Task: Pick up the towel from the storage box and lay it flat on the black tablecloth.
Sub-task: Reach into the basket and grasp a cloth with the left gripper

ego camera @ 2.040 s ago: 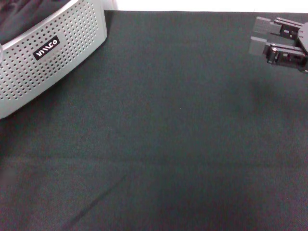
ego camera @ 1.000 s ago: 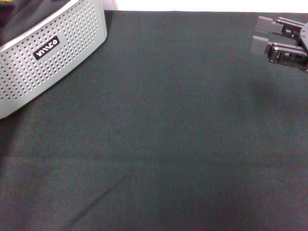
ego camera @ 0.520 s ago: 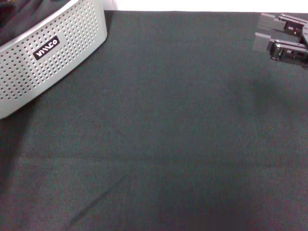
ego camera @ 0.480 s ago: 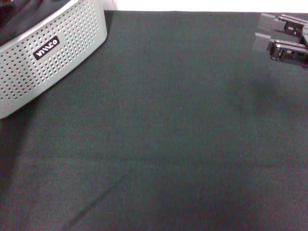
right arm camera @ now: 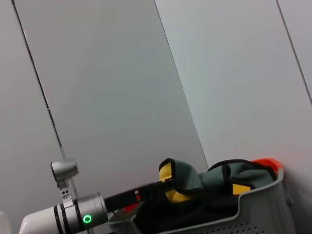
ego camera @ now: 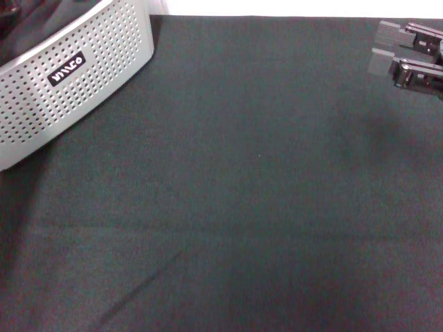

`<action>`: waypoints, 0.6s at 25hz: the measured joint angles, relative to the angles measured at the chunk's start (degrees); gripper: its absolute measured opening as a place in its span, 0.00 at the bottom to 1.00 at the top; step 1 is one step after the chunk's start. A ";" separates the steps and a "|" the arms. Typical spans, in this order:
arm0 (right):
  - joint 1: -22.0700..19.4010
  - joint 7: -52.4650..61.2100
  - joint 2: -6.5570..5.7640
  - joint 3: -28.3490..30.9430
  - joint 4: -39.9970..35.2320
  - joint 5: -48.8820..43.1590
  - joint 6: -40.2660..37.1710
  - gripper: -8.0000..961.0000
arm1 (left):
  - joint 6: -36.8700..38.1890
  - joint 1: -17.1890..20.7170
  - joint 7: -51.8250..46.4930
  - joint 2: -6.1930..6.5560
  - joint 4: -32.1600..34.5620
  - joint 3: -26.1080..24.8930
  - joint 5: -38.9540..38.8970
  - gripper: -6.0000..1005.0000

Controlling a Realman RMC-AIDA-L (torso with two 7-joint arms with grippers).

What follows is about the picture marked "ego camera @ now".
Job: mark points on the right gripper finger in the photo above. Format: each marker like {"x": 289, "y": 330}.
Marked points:
{"x": 387, "y": 36}
{"x": 379, "y": 62}

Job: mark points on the black tablecloth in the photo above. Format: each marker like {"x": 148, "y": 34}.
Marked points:
{"x": 242, "y": 207}

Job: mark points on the grey perforated storage box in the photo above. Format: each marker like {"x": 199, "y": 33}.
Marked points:
{"x": 104, "y": 52}

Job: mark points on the dark cloth pile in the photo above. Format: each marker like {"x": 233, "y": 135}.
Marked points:
{"x": 41, "y": 24}

